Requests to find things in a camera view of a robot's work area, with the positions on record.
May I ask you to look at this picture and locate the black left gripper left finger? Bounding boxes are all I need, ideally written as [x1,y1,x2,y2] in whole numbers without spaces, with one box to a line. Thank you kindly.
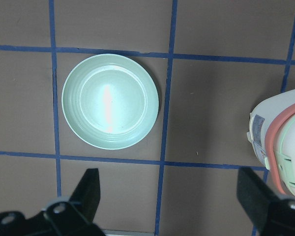
[0,168,104,236]

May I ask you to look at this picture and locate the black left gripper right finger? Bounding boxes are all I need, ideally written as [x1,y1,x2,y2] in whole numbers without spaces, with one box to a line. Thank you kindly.
[236,167,295,236]

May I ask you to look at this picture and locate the white rice cooker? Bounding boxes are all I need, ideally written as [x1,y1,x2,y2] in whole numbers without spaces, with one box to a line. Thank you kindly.
[247,89,295,196]

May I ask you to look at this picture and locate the near pale green plate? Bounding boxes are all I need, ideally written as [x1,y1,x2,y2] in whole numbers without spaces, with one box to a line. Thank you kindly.
[61,54,159,150]

